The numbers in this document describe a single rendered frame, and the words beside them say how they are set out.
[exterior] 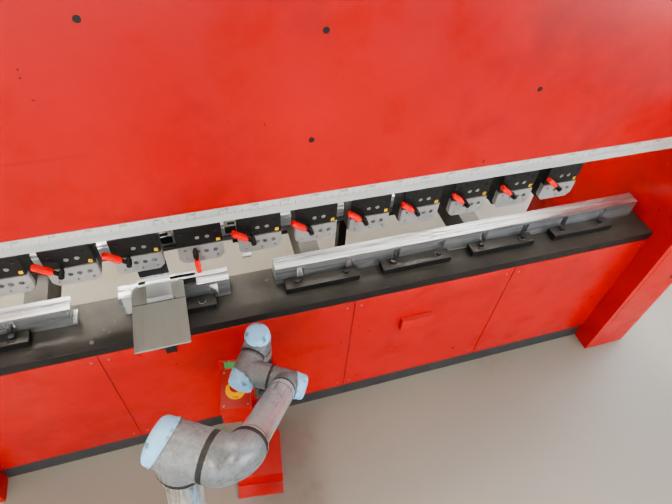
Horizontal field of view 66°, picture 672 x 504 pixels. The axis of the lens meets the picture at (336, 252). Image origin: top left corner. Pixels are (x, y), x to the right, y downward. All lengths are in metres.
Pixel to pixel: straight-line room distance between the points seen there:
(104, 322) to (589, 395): 2.43
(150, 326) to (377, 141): 0.96
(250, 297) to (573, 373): 1.92
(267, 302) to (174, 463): 0.94
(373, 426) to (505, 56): 1.82
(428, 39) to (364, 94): 0.22
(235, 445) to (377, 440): 1.58
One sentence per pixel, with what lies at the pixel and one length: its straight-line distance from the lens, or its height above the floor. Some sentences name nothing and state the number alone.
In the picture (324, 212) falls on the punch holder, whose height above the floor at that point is 1.25.
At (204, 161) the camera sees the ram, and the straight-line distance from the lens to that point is 1.54.
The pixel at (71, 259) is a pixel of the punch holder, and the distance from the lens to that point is 1.80.
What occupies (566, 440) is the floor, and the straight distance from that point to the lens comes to 2.98.
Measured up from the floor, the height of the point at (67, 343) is 0.88.
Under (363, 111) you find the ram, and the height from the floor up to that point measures 1.64.
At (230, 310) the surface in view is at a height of 0.87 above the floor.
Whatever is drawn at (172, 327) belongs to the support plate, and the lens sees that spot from 1.83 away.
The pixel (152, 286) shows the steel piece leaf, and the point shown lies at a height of 1.00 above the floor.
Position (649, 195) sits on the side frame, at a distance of 2.74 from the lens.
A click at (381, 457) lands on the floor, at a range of 2.67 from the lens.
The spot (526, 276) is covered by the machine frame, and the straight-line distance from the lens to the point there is 2.46.
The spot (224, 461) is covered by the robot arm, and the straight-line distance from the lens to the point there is 1.17.
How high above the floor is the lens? 2.50
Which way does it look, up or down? 49 degrees down
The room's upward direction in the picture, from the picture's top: 5 degrees clockwise
